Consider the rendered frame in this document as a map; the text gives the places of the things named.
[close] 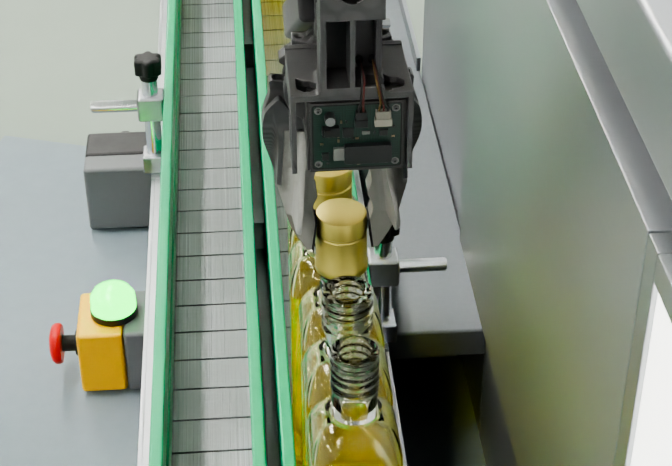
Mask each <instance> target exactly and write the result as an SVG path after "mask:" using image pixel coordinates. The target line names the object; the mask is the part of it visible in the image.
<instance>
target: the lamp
mask: <svg viewBox="0 0 672 466"><path fill-rule="evenodd" d="M90 305H91V306H90V313H91V318H92V319H93V321H94V322H96V323H97V324H99V325H102V326H107V327H116V326H121V325H124V324H127V323H129V322H130V321H132V320H133V319H134V318H135V317H136V315H137V313H138V307H137V302H136V297H135V292H134V290H133V288H132V287H131V286H129V285H128V284H127V283H126V282H123V281H120V280H109V281H105V282H102V283H100V284H99V285H97V286H96V287H95V288H94V290H93V291H92V293H91V295H90Z"/></svg>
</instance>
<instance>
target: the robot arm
mask: <svg viewBox="0 0 672 466"><path fill-rule="evenodd" d="M282 10H283V22H284V34H285V36H286V37H287V38H289V39H291V41H290V42H289V43H288V44H286V45H284V47H283V48H281V49H280V50H279V51H278V60H279V63H280V64H282V65H283V68H282V74H278V73H270V74H269V75H268V79H269V88H268V92H267V94H266V96H265V99H264V103H263V107H262V113H261V125H262V136H263V141H264V145H265V147H266V150H267V152H268V155H269V157H270V160H271V163H272V165H273V168H274V171H275V175H276V183H277V187H278V190H279V193H280V196H281V199H282V203H283V206H284V209H285V212H286V215H287V218H288V221H289V223H290V225H291V227H292V229H293V231H294V233H295V234H296V236H297V237H298V239H299V240H300V241H301V242H302V244H303V245H304V246H305V248H306V249H307V250H314V246H315V238H316V231H317V224H318V222H317V217H316V210H315V209H314V208H313V205H314V203H315V201H316V199H317V189H316V182H315V179H314V176H315V173H316V172H324V171H344V170H364V169H369V171H368V174H367V177H366V179H365V182H366V187H367V192H368V196H369V198H370V199H369V202H368V205H367V207H365V209H366V211H367V223H368V229H369V236H370V243H371V247H374V246H378V245H379V244H380V242H381V241H382V240H383V238H384V237H385V235H386V234H387V233H388V231H389V229H390V228H391V226H392V225H393V227H394V229H395V230H398V229H399V228H400V213H399V207H400V204H401V200H402V196H403V193H404V190H405V187H406V184H407V178H408V170H407V168H412V151H413V149H414V147H415V144H416V142H417V140H418V138H419V135H420V132H421V128H422V114H421V109H420V105H419V102H418V98H417V94H416V91H415V89H414V87H413V81H414V74H413V71H412V68H411V67H408V65H407V61H406V58H405V54H404V50H403V46H402V42H401V40H393V39H392V35H391V31H390V28H382V20H386V0H286V1H285V2H284V4H283V6H282Z"/></svg>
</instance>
